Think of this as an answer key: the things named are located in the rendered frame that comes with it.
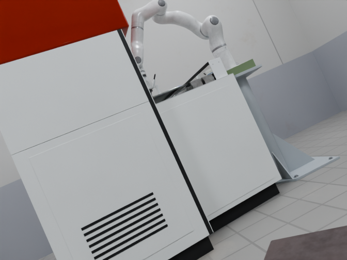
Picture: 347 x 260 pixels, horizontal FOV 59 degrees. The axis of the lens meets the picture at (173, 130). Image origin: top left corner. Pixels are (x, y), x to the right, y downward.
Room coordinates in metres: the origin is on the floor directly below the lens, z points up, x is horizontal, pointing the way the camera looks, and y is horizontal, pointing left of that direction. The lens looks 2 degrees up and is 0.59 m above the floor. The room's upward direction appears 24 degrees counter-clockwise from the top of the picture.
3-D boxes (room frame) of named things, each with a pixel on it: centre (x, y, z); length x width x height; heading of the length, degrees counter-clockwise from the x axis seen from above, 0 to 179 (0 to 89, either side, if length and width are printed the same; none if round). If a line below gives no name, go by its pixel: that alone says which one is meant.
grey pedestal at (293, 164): (2.28, -0.67, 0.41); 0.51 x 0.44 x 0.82; 100
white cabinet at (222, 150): (2.29, -0.05, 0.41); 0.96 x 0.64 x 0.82; 19
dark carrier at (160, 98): (2.18, 0.02, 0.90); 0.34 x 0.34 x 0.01; 19
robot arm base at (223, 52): (2.26, -0.57, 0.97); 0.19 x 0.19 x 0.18
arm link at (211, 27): (2.23, -0.57, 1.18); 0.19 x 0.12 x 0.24; 14
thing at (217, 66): (2.24, -0.34, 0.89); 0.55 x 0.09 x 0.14; 19
